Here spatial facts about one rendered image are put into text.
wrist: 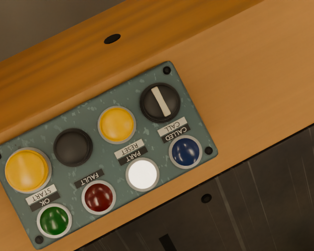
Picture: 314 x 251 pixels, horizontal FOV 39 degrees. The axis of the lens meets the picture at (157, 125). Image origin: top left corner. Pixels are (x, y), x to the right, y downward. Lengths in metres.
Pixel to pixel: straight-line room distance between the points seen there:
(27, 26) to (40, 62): 0.83
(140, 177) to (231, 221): 0.17
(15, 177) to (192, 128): 0.13
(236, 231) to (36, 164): 0.24
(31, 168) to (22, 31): 0.95
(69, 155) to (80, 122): 0.03
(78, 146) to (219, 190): 0.17
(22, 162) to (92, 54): 0.12
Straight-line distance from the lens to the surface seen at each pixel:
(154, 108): 0.31
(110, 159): 0.32
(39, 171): 0.31
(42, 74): 0.39
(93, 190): 0.32
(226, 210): 0.45
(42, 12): 1.24
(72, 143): 0.31
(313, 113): 0.43
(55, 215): 0.32
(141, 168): 0.31
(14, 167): 0.32
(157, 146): 0.32
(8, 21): 1.24
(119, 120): 0.31
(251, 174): 0.43
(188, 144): 0.32
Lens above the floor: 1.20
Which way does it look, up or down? 56 degrees down
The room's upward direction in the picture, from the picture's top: 146 degrees clockwise
